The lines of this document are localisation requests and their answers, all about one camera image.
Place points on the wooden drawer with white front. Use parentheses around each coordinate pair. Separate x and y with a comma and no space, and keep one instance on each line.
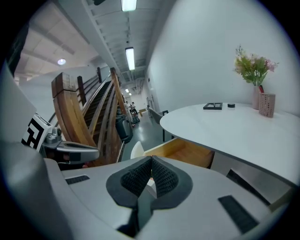
(180,152)

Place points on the white dressing table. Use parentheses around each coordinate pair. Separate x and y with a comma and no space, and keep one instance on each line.
(234,136)

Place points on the small wooden box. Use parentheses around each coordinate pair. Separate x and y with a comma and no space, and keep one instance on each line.
(142,112)

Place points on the round ceiling lamp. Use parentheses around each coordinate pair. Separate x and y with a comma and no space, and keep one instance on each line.
(61,62)

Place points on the dark grey bin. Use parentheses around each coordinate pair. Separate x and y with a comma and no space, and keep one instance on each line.
(123,130)

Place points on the small black round box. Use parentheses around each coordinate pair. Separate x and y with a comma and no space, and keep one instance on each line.
(231,105)

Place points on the pink vase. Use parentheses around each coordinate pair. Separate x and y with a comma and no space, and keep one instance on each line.
(256,98)

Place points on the grey chair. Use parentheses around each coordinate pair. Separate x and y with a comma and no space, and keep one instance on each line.
(155,113)

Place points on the wooden staircase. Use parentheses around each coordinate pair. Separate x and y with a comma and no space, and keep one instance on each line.
(98,112)

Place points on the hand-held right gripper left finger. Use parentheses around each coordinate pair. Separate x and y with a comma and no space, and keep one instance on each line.
(93,187)

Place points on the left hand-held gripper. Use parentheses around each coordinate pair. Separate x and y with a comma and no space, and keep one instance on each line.
(35,131)

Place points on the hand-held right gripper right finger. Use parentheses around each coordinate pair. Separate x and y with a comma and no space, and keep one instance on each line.
(199,211)

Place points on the black rectangular tray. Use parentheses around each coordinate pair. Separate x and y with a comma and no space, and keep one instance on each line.
(212,106)

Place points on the pink perforated pen holder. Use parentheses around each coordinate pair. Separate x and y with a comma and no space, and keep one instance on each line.
(267,105)

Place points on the pink and green flower bouquet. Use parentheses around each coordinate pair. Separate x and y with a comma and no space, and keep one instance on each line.
(252,68)

